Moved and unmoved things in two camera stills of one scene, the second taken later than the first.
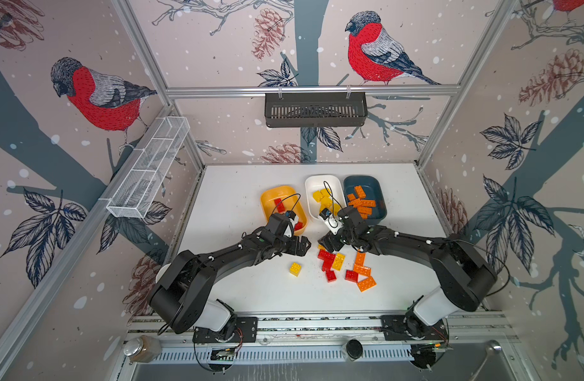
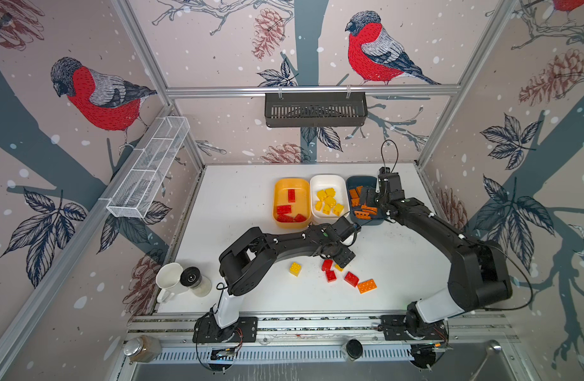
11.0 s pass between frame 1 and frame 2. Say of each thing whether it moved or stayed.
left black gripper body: moved
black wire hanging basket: stayed
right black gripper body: moved
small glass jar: stayed
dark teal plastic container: stayed
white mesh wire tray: stayed
